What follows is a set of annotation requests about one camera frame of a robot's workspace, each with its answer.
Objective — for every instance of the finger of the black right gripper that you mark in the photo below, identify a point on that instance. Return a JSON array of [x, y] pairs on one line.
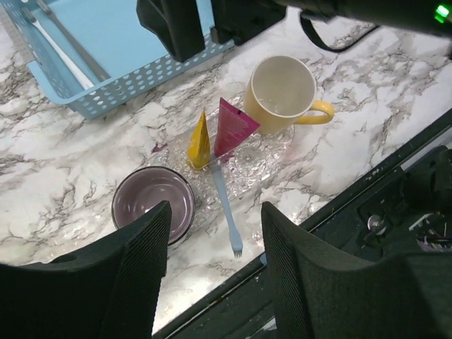
[[242, 20], [176, 23]]

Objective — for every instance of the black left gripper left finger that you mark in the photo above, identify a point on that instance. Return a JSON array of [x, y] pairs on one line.
[[107, 289]]

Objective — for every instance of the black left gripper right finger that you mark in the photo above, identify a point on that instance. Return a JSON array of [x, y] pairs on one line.
[[320, 291]]

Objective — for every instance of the light blue perforated basket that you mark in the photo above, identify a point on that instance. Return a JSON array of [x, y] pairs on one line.
[[134, 58]]

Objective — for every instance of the yellow mug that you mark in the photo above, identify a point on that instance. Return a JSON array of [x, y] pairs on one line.
[[282, 92]]

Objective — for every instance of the light blue toothbrush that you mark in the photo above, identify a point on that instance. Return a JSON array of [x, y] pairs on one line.
[[219, 182]]

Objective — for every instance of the purple mug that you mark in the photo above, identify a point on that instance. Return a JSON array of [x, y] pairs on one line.
[[145, 188]]

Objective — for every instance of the clear textured glass tray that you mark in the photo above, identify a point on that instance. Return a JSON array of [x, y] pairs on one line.
[[255, 161]]

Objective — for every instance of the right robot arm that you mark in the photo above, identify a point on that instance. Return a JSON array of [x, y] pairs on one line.
[[428, 17]]

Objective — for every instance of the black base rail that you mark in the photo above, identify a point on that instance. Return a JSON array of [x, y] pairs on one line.
[[401, 206]]

